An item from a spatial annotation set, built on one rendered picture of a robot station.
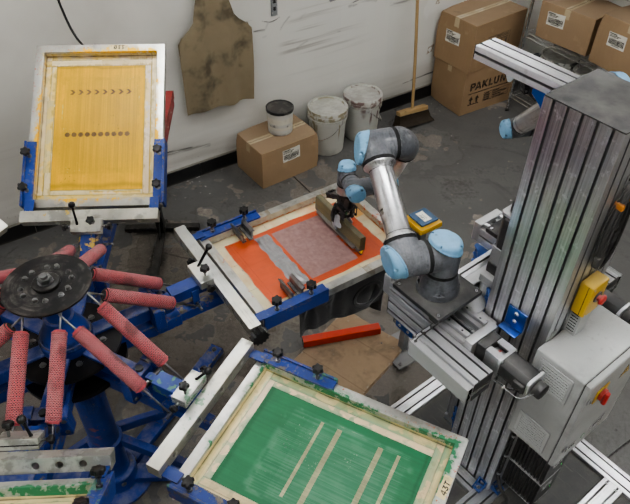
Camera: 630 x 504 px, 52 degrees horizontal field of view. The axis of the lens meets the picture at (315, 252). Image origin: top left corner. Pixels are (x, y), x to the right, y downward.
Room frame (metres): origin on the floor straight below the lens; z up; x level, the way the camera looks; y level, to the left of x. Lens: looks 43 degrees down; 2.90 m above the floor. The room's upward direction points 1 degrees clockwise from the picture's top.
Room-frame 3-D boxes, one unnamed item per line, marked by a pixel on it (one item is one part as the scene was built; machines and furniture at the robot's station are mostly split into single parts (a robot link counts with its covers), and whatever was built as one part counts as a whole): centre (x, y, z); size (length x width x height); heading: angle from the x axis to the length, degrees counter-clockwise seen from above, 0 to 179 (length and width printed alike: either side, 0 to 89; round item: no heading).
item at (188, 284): (1.82, 0.50, 1.02); 0.17 x 0.06 x 0.05; 124
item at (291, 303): (1.77, 0.08, 0.97); 0.30 x 0.05 x 0.07; 124
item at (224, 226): (2.23, 0.39, 0.97); 0.30 x 0.05 x 0.07; 124
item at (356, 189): (2.13, -0.17, 1.29); 0.11 x 0.11 x 0.08; 15
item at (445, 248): (1.61, -0.43, 1.42); 0.13 x 0.12 x 0.14; 105
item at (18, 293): (1.55, 0.91, 0.67); 0.39 x 0.39 x 1.35
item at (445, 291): (1.61, -0.43, 1.31); 0.15 x 0.15 x 0.10
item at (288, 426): (1.15, 0.10, 1.05); 1.08 x 0.61 x 0.23; 64
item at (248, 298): (2.13, 0.03, 0.97); 0.79 x 0.58 x 0.04; 124
